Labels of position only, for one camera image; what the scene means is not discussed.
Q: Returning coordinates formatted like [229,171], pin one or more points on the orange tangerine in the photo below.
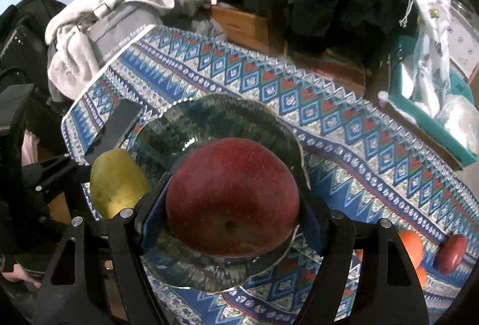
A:
[409,242]
[421,278]

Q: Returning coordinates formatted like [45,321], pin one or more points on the clear plastic bag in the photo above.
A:
[460,119]

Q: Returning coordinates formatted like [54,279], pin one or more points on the blue patterned tablecloth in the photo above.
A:
[336,145]

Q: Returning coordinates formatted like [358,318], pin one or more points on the small flat red fruit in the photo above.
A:
[451,254]

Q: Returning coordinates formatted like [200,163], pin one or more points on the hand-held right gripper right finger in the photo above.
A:
[313,224]

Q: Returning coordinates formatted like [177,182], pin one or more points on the grey garment with lettering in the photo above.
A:
[119,33]

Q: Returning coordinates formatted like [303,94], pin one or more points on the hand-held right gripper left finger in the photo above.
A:
[153,214]

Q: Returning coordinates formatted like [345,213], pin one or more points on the white printed bag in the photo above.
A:
[430,48]

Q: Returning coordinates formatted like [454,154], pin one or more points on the person's left hand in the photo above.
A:
[18,275]

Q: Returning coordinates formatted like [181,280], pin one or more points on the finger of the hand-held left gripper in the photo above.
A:
[112,128]

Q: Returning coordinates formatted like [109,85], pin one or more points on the yellow pear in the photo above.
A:
[116,179]

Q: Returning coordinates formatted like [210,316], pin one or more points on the large red apple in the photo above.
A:
[232,194]

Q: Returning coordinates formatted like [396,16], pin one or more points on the black suitcase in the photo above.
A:
[30,21]

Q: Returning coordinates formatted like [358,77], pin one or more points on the white fleece garment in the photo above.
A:
[71,29]

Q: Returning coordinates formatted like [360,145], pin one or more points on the teal cardboard box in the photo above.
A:
[408,111]

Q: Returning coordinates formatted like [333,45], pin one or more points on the dark bowl of fruit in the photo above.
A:
[224,115]

